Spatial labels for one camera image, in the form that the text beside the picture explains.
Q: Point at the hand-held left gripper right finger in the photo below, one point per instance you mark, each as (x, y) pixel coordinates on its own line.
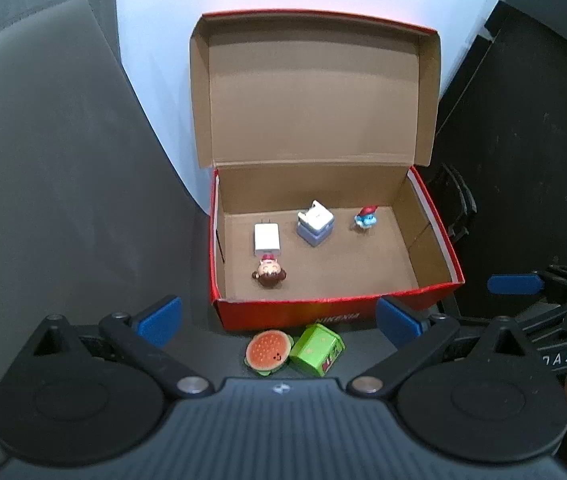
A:
(398, 321)

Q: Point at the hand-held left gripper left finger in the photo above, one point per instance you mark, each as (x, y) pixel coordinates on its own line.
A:
(161, 317)

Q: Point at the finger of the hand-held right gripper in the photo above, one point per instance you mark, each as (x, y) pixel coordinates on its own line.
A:
(548, 322)
(513, 285)

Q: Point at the small green toy box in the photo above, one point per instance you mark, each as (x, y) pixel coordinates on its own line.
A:
(316, 350)

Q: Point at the toy hamburger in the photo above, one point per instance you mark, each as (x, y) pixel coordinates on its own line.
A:
(267, 352)

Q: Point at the white and blue cube adapter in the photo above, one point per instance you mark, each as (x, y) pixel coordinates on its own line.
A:
(316, 222)

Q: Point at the white wall charger plug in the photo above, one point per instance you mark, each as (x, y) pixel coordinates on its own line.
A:
(267, 238)

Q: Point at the red cardboard shoebox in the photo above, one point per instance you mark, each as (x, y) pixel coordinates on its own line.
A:
(313, 100)

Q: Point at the blue gnome figurine red hat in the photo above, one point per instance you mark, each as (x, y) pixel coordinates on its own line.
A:
(366, 217)

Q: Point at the brown-haired doll figurine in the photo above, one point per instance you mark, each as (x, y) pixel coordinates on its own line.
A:
(269, 274)

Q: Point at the black board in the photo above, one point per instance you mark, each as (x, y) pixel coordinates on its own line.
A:
(528, 135)

